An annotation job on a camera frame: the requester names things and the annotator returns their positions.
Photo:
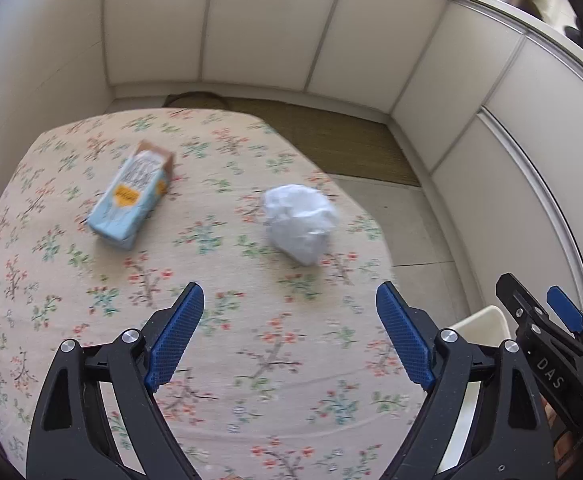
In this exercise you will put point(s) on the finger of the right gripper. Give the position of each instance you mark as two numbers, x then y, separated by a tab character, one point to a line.
555	357
567	311

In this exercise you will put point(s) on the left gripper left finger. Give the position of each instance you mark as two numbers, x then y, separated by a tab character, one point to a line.
70	436

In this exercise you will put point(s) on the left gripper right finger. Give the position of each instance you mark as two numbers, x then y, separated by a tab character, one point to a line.
482	417

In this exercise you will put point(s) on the white plastic trash bin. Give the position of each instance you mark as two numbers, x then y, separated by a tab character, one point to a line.
488	327

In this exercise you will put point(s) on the white kitchen cabinets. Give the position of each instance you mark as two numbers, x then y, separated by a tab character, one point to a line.
430	66

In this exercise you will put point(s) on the light blue carton box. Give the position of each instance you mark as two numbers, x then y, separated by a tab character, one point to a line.
139	185

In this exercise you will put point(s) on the brown floor mat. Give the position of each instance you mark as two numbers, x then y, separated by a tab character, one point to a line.
338	144

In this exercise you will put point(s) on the crumpled white paper ball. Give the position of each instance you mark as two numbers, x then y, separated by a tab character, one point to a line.
299	222

